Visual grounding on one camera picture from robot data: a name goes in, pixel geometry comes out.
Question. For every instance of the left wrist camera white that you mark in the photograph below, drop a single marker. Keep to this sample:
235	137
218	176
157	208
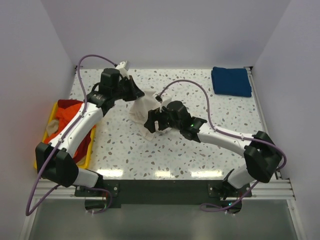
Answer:
123	65

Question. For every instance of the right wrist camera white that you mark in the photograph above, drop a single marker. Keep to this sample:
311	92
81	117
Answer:
163	102

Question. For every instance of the dark red t shirt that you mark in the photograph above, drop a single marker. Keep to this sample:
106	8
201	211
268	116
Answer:
66	103

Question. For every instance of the aluminium frame rail front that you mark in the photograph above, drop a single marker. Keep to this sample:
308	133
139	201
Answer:
274	190

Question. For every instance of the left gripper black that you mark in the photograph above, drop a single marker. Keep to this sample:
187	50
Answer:
134	90

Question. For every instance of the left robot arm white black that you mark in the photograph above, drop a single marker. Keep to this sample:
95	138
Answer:
55	160

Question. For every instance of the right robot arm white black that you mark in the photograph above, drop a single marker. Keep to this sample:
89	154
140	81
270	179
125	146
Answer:
261	156

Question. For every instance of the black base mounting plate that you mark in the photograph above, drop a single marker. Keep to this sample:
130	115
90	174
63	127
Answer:
159	192

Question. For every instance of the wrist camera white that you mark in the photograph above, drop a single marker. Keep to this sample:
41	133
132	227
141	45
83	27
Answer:
123	65
163	102

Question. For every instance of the folded blue t shirt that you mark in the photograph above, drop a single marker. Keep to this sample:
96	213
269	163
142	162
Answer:
231	82

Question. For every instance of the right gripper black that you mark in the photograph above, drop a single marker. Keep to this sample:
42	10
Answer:
153	115

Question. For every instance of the cream white t shirt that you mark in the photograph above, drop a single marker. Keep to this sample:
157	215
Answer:
139	111

